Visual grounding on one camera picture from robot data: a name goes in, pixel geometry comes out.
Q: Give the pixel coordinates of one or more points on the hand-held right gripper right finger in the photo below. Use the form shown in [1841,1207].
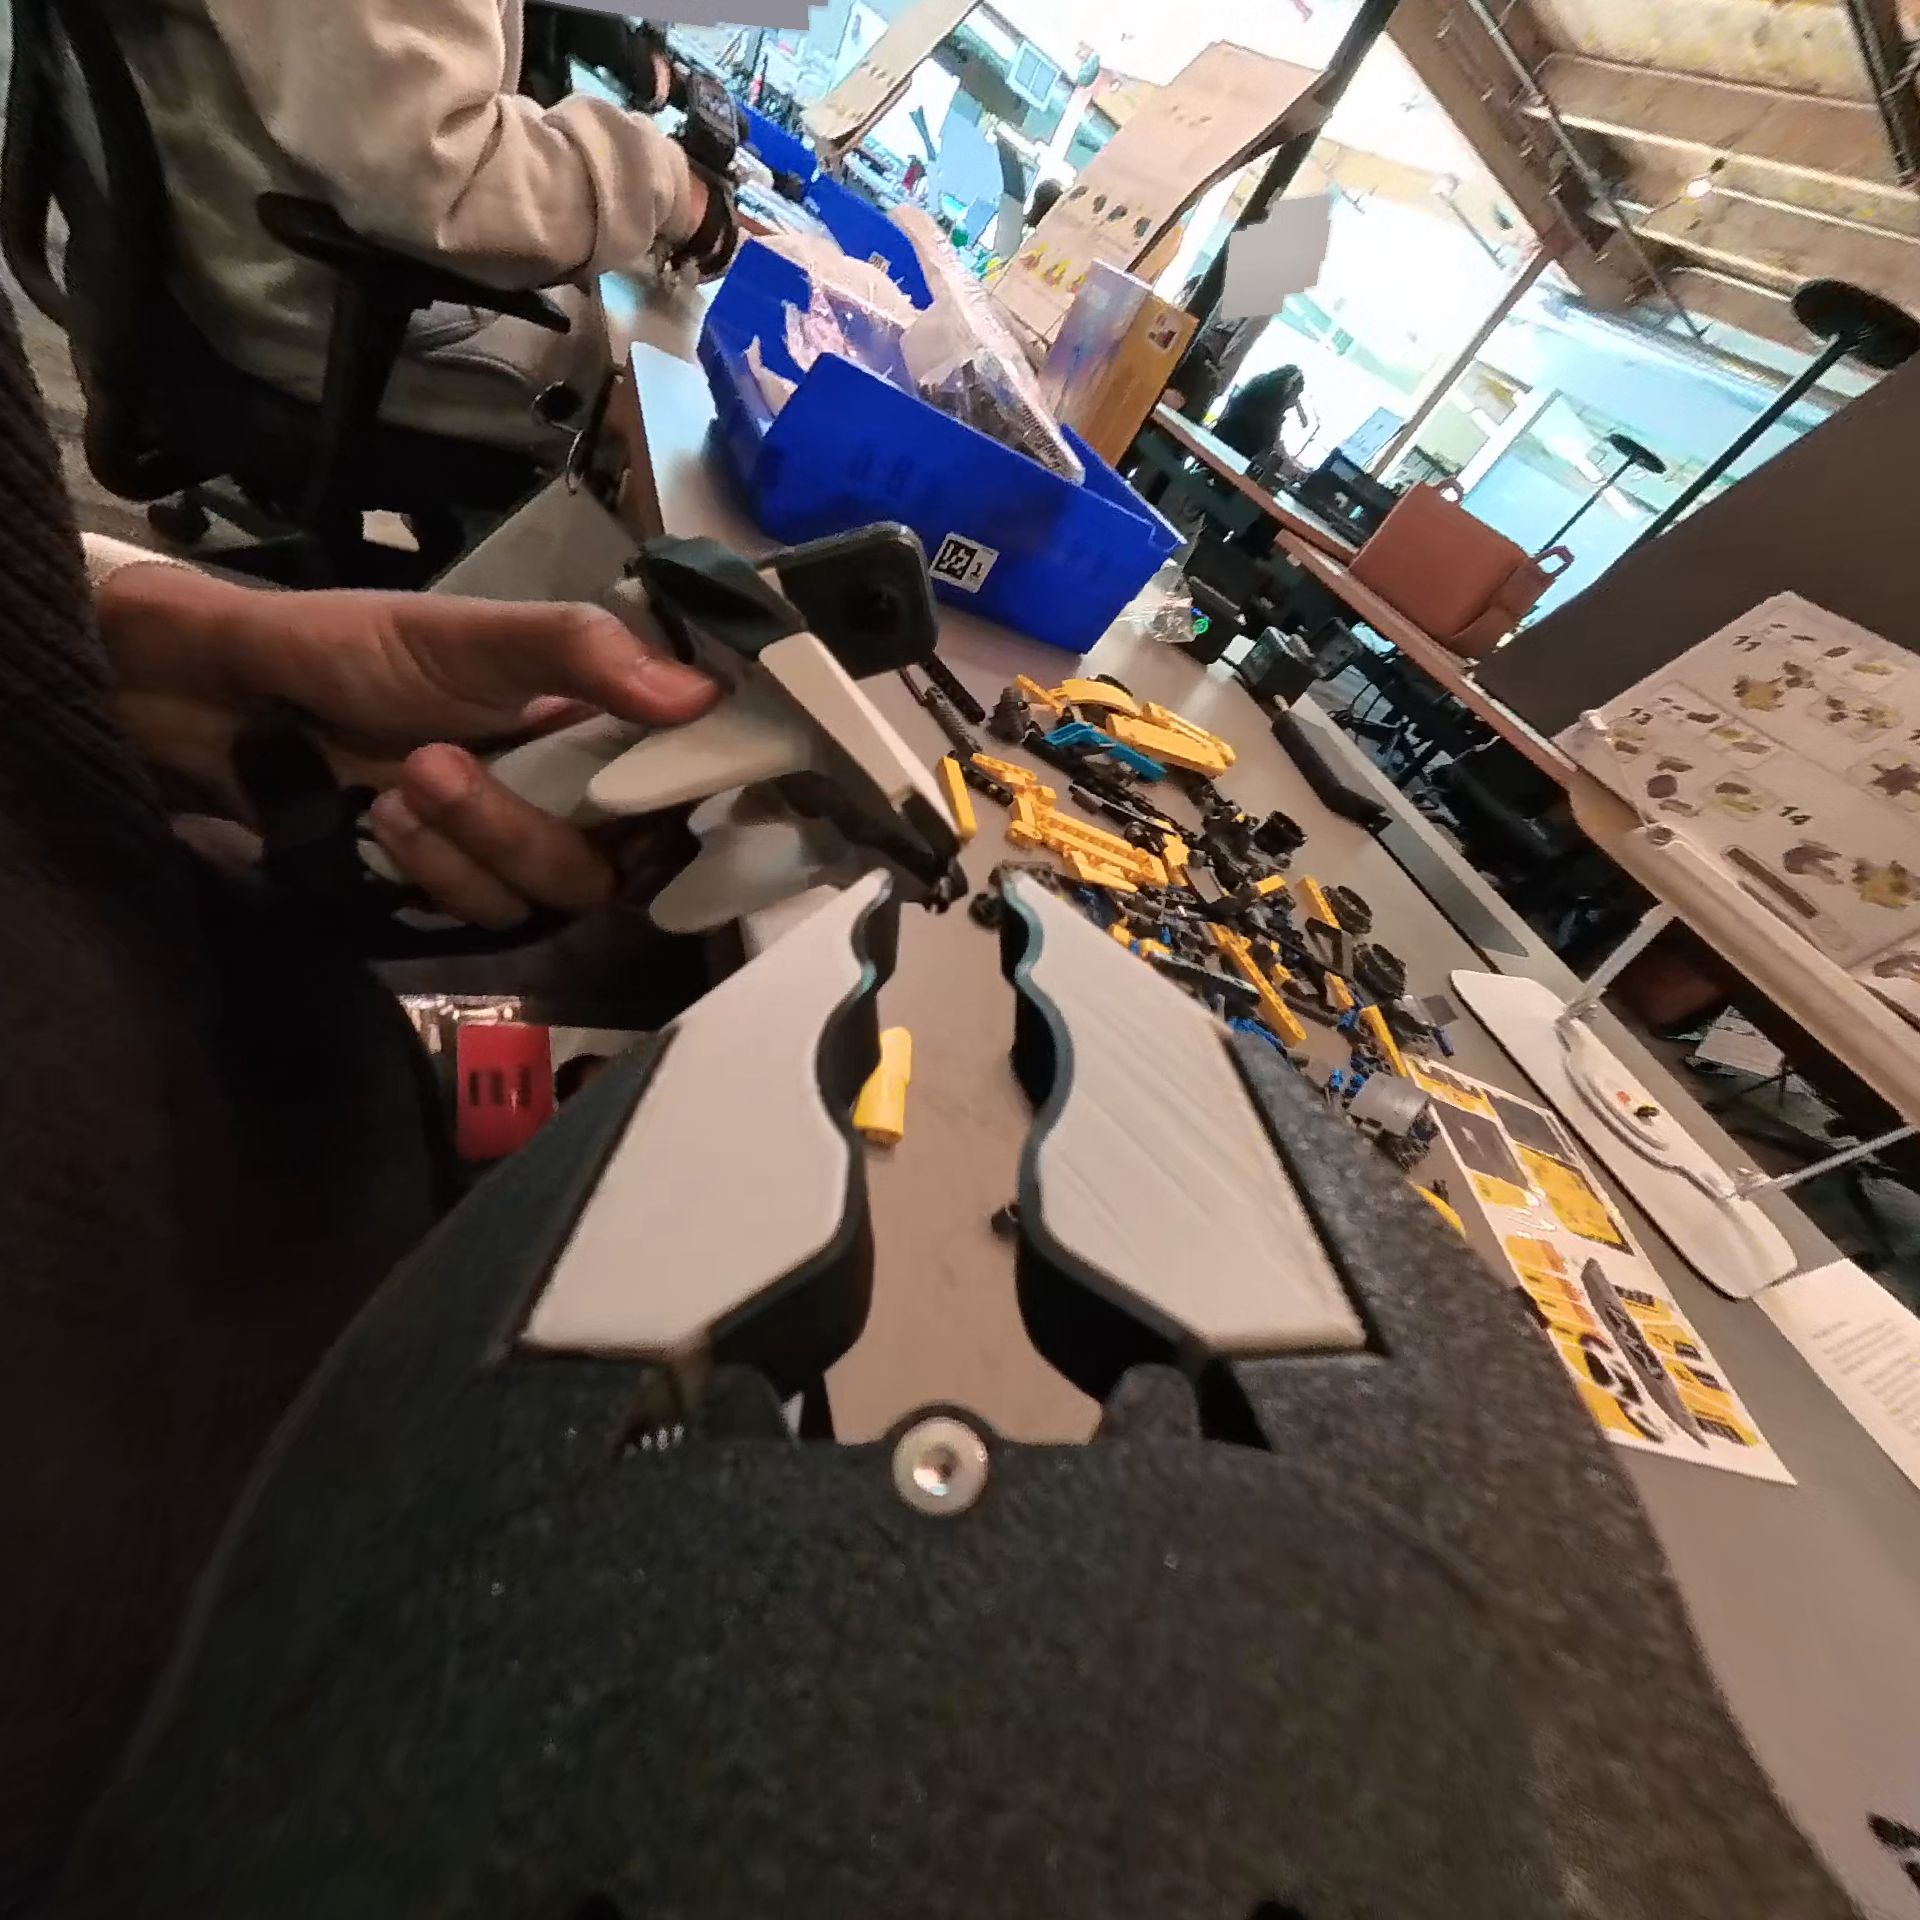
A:
[1172,1185]

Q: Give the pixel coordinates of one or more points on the white booklet stand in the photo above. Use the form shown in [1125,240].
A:
[1680,1185]

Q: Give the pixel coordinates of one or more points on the blue plastic bin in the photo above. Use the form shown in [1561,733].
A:
[856,218]
[932,480]

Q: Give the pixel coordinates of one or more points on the open instruction booklet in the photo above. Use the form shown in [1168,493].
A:
[1786,764]

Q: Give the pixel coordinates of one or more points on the pile of toy building pieces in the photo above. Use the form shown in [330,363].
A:
[1109,855]

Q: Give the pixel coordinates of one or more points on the cardboard sheet with pieces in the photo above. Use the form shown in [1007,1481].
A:
[1142,180]
[885,67]

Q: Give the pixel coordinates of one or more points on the brown cardboard box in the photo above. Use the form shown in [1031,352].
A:
[1119,359]

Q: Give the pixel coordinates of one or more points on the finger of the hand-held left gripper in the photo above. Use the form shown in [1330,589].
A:
[734,879]
[849,713]

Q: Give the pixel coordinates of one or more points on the black office chair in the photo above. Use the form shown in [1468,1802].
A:
[346,346]

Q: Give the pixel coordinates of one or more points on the brown leather bag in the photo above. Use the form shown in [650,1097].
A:
[1447,579]

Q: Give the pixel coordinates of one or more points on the black pole lamp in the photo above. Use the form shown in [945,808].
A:
[1853,323]
[1629,450]

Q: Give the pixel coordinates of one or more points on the small yellow connector piece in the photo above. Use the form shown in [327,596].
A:
[885,1084]

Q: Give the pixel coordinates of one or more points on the clear bags of pieces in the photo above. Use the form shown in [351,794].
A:
[932,346]

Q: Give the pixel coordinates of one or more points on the flat black box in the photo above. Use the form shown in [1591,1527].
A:
[1328,764]

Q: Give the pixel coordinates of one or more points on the white paper sheet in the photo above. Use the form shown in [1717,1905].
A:
[1861,1357]

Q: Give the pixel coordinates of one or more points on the person's left hand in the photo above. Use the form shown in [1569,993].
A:
[346,661]

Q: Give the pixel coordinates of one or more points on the black device with green light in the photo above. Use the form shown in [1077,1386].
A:
[1254,644]

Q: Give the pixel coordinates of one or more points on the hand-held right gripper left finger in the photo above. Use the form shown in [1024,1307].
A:
[704,1185]

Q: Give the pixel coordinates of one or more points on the dark divider panel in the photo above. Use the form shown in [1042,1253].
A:
[1725,555]

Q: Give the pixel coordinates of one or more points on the red plastic box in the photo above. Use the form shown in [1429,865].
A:
[503,1088]

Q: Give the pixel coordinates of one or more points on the person's dark knit sweater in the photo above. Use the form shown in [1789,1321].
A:
[165,1201]

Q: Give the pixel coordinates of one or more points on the yellow sticker sheet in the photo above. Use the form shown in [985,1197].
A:
[1590,1259]

